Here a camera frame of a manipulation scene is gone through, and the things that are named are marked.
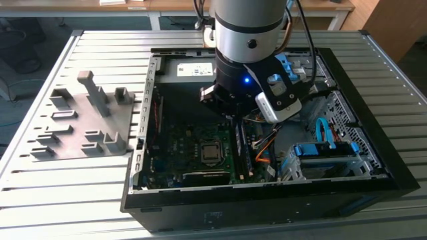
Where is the blue RAM stick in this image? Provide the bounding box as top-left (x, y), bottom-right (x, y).
top-left (234, 117), bottom-right (251, 176)

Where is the silver power supply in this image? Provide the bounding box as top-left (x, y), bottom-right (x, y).
top-left (155, 57), bottom-right (222, 118)

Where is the black case fan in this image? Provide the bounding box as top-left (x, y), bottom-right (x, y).
top-left (148, 82), bottom-right (166, 141)

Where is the silver CPU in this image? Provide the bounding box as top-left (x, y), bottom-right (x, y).
top-left (202, 144), bottom-right (220, 161)

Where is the metal drive cage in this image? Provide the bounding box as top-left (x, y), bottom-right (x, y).
top-left (283, 53), bottom-right (336, 111)

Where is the green motherboard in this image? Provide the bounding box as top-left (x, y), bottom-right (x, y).
top-left (139, 117), bottom-right (268, 190)

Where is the hard disk in blue carrier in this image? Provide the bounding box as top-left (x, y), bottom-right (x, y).
top-left (280, 141), bottom-right (362, 181)

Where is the black graphics card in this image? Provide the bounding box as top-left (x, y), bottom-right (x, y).
top-left (182, 171), bottom-right (232, 187)

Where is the wooden desk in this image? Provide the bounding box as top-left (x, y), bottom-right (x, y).
top-left (0, 0), bottom-right (356, 31)

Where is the grey parts rack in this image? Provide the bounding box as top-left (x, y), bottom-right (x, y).
top-left (29, 70), bottom-right (138, 162)

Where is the black PC case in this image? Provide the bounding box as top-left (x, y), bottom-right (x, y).
top-left (120, 46), bottom-right (420, 233)

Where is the wooden cabinet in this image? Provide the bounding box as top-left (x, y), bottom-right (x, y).
top-left (342, 0), bottom-right (427, 65)

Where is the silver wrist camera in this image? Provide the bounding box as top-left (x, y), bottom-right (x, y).
top-left (255, 74), bottom-right (303, 125)

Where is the black white wire bundle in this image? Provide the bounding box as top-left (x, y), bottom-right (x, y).
top-left (252, 123), bottom-right (284, 151)

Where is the blue plastic drive bracket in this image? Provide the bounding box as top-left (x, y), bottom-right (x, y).
top-left (275, 53), bottom-right (307, 82)

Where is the orange yellow wire bundle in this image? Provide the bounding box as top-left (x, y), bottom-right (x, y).
top-left (254, 143), bottom-right (278, 165)

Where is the black cable with copper sleeve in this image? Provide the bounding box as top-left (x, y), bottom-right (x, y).
top-left (278, 0), bottom-right (296, 55)

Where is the blue data wire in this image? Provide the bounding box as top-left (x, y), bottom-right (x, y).
top-left (315, 117), bottom-right (336, 150)

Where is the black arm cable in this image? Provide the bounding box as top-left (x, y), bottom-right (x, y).
top-left (292, 0), bottom-right (335, 97)

